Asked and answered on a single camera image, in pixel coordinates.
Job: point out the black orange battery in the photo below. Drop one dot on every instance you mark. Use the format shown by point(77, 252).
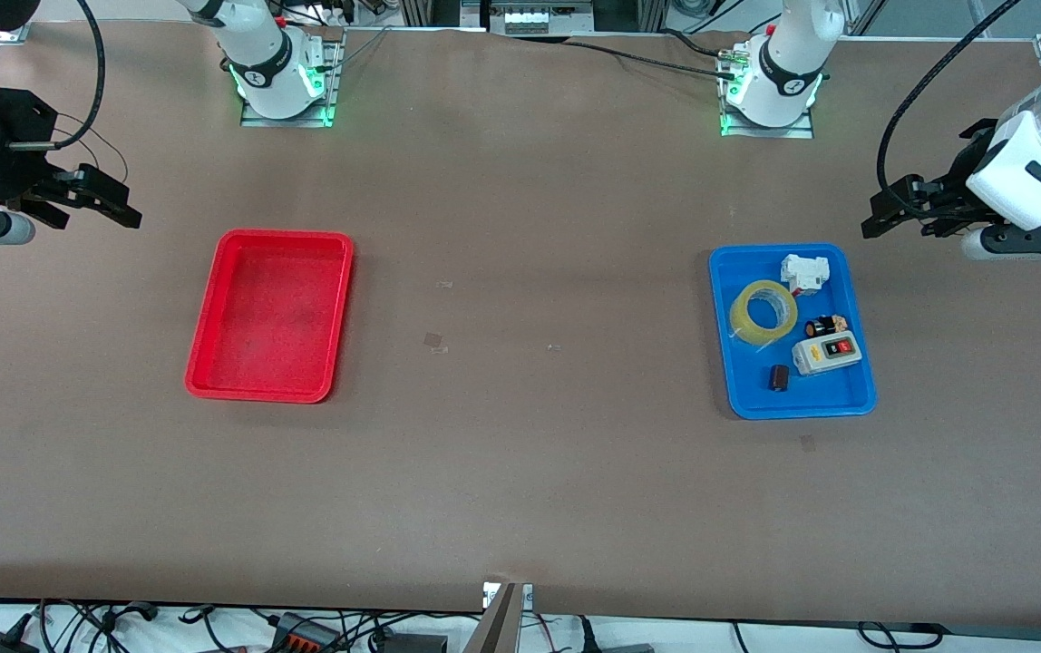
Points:
point(824, 326)

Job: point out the small black component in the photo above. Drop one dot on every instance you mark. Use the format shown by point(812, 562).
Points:
point(780, 378)

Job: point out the white circuit breaker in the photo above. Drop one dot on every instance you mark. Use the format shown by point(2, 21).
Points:
point(802, 270)

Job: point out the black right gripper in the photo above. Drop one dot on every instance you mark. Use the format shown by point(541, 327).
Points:
point(5, 163)

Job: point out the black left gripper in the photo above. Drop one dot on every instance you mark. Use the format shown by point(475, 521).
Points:
point(967, 170)

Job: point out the silver connector box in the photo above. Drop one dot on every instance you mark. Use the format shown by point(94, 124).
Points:
point(539, 18)

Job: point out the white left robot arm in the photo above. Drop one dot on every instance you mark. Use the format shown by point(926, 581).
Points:
point(1019, 172)

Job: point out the orange black power strip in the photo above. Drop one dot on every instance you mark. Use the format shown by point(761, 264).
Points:
point(303, 635)

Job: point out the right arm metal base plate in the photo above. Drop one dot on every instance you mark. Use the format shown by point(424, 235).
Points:
point(289, 121)

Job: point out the aluminium mount beam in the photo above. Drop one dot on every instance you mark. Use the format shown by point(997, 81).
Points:
point(493, 626)

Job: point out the red plastic tray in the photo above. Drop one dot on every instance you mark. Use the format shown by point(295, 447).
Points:
point(267, 317)

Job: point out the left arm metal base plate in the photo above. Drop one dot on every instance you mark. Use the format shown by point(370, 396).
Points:
point(774, 132)

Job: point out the blue plastic tray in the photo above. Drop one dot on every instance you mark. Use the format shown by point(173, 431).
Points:
point(756, 381)

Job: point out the grey push-button switch box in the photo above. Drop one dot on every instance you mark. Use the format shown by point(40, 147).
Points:
point(811, 358)

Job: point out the yellow tape roll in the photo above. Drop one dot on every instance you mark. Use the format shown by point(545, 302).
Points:
point(736, 316)

